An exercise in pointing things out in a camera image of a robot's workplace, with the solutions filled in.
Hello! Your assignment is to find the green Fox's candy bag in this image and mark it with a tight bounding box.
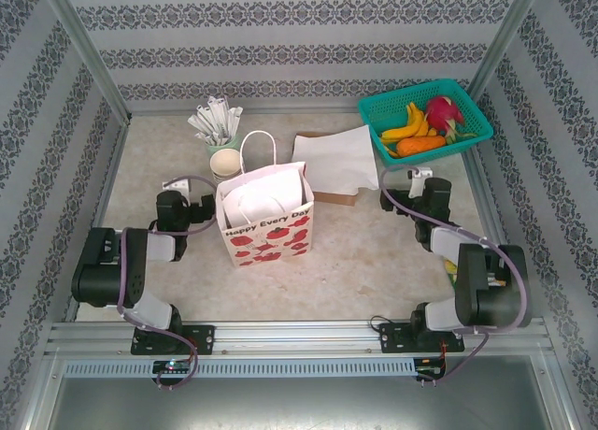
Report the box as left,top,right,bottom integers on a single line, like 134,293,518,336
443,259,509,290

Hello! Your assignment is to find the aluminium frame post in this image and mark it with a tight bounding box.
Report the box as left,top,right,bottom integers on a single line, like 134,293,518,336
466,0,547,105
36,0,133,122

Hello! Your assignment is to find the stack of green paper cups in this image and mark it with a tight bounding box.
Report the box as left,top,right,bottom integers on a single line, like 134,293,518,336
208,148,243,184

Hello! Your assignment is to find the small black circuit board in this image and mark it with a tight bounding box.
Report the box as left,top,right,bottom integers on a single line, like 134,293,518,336
415,357,448,380
152,359,192,374

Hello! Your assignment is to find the pink dragon fruit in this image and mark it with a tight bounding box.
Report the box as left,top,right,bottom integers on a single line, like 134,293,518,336
424,95,478,145

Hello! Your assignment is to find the yellow banana bunch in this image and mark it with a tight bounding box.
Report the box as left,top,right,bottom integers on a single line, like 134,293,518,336
378,101,431,159

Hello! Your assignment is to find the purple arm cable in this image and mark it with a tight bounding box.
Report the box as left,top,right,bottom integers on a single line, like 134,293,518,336
377,164,534,389
116,175,216,392

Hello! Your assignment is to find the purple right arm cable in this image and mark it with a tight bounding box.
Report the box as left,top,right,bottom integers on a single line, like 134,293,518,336
377,164,534,389

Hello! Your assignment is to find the teal plastic mesh basket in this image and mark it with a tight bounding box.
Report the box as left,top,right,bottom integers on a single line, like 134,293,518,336
357,78,495,173

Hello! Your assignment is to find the aluminium mounting rail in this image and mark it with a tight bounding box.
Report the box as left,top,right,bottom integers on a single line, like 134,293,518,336
44,320,560,356

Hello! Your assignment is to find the slotted metal cable tray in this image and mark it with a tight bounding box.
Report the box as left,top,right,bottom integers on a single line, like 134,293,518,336
63,358,417,379

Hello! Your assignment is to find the orange toy fruit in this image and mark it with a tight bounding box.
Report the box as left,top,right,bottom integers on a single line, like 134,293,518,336
395,135,448,158

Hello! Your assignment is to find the grey sheet metal panel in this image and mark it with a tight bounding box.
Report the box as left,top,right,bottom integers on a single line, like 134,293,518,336
27,350,576,430

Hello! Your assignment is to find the mint green straw holder cup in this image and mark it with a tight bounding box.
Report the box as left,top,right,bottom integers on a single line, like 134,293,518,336
204,133,243,160

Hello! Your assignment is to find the aluminium table side rail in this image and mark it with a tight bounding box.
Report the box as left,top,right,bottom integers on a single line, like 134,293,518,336
63,116,130,322
466,147,534,319

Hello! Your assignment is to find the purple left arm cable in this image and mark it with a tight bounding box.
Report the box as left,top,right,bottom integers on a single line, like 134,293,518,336
116,175,216,392

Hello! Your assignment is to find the white paper bag red print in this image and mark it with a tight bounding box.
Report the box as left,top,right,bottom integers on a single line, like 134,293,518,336
215,130,315,267

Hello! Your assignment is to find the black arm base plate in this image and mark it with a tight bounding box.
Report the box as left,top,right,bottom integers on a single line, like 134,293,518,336
130,324,216,356
377,322,466,355

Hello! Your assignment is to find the white wrapped straw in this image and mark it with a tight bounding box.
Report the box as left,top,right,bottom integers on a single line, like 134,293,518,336
188,114,214,144
195,103,221,144
208,95,229,136
227,105,244,136

